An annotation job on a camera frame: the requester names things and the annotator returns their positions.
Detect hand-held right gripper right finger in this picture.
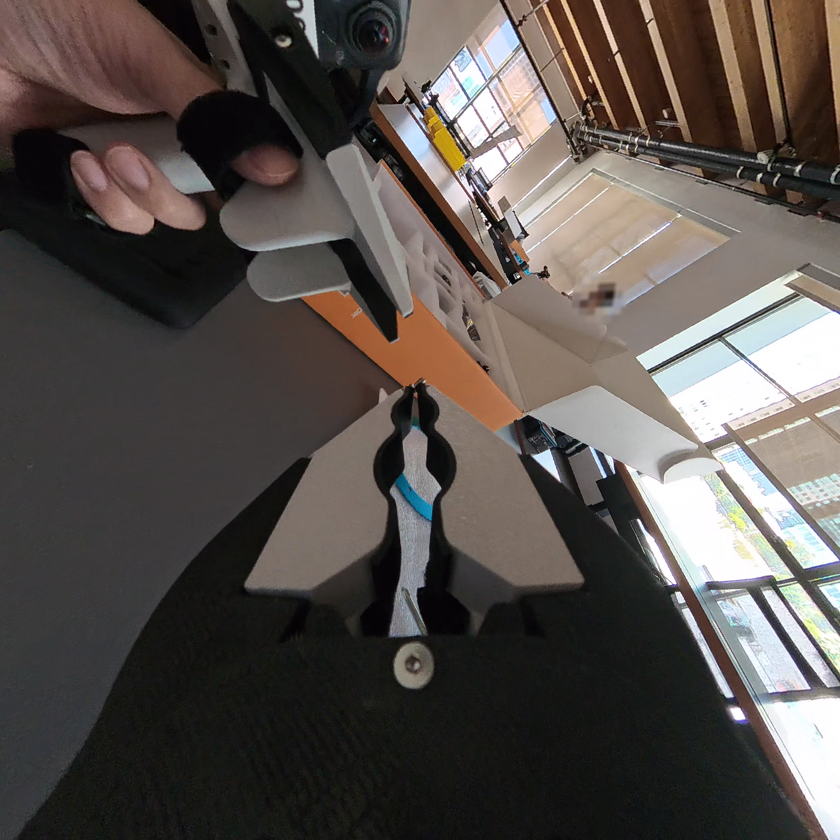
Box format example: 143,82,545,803
417,385,586,636

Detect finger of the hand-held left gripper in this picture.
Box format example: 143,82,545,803
220,143,416,319
248,234,401,343

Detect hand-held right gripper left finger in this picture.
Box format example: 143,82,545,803
244,386,417,636

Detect small blue round plate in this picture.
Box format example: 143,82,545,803
392,476,439,522

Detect yellow screwdriver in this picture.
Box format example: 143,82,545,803
402,586,431,636

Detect wood-edged desk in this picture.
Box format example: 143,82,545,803
371,98,509,290

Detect person's left hand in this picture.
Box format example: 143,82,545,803
0,0,301,236

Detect white foam sheet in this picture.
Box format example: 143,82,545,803
387,420,454,637

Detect stack of black boxes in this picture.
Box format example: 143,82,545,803
521,420,581,457

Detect orange cardboard box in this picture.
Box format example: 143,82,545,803
302,157,723,485

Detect white foam box insert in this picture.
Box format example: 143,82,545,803
377,161,492,371

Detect black case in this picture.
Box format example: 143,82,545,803
0,167,253,329

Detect grid-pane window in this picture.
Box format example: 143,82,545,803
430,26,559,178

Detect large glass window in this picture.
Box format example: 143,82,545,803
640,292,840,840

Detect white roller blind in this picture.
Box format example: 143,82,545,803
525,169,732,309

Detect black ceiling pipes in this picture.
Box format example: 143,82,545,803
570,118,840,204

